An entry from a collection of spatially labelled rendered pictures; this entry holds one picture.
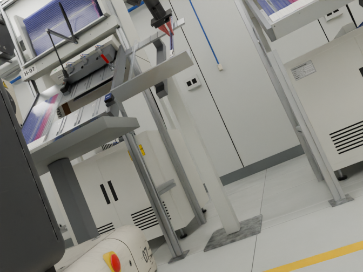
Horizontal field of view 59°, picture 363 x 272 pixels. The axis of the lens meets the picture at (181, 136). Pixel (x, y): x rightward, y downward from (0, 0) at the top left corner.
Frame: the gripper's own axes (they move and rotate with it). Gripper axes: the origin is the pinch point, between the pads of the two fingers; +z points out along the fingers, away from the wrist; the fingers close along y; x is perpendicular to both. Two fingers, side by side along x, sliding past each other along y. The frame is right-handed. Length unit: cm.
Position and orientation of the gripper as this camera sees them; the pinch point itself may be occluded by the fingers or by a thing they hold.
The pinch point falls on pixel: (170, 34)
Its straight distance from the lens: 150.8
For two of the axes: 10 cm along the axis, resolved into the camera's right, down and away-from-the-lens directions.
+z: 4.9, 6.6, 5.8
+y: -8.7, 4.0, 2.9
